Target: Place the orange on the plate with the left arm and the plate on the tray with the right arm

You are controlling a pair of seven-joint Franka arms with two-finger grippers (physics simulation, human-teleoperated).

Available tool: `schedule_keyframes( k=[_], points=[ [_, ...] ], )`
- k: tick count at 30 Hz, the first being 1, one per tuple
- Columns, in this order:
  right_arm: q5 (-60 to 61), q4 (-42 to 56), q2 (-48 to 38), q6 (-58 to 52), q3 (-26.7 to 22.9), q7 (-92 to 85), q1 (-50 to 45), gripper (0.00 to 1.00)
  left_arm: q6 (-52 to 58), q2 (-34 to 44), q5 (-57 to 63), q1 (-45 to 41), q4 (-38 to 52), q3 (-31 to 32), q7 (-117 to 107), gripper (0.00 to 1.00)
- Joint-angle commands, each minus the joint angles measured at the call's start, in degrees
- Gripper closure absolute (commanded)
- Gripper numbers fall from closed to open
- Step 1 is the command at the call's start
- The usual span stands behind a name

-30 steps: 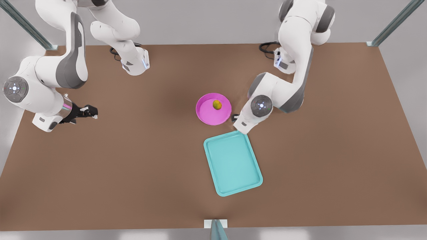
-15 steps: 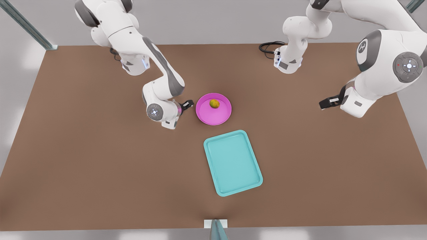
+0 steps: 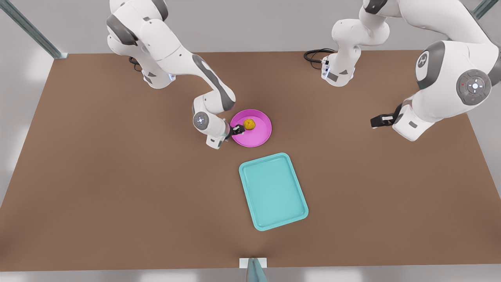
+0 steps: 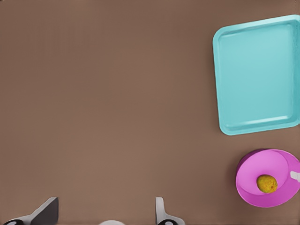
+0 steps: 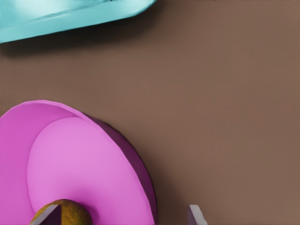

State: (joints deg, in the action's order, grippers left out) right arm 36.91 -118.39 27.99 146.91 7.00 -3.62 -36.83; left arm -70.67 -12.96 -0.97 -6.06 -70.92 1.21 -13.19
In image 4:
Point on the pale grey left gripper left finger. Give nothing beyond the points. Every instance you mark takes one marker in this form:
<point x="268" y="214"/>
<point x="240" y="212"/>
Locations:
<point x="44" y="212"/>

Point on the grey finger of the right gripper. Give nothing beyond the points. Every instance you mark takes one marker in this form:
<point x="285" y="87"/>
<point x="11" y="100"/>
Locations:
<point x="295" y="175"/>

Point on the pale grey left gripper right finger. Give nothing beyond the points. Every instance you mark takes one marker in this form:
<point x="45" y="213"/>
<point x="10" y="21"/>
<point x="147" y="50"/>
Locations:
<point x="160" y="211"/>

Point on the small orange fruit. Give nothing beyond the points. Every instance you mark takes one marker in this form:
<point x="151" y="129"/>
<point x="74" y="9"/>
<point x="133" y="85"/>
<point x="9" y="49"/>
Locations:
<point x="267" y="184"/>

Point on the pink round plate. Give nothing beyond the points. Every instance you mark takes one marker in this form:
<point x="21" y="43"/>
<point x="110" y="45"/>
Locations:
<point x="260" y="168"/>

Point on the turquoise rectangular tray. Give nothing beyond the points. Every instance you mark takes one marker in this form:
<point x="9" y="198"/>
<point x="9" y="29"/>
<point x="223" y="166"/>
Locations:
<point x="256" y="77"/>

